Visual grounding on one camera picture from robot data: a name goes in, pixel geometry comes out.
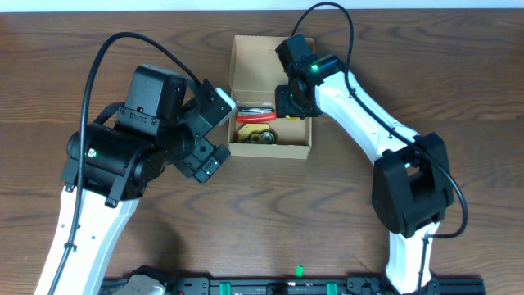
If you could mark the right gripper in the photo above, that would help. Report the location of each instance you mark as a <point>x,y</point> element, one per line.
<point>291,101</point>

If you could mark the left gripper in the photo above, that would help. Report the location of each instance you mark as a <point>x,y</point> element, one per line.
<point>203,150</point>

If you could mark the clear adhesive tape roll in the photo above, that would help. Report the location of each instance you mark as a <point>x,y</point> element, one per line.
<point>291,118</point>

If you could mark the yellow sticky note pad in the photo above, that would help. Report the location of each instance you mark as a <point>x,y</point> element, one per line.
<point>247,129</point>

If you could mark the correction tape dispenser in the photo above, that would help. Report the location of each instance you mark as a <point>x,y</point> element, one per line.
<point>260,137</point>

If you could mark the brown cardboard box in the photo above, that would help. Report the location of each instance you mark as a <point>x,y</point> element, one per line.
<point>254,74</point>

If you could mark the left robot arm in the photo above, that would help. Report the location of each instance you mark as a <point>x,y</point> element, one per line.
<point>164,121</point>

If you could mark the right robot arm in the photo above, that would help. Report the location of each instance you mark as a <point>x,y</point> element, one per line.
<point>410,190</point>

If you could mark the small green clip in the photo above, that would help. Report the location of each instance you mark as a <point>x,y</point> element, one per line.
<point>299,271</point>

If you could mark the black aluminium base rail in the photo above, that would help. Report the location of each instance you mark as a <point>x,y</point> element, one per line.
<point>147,280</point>

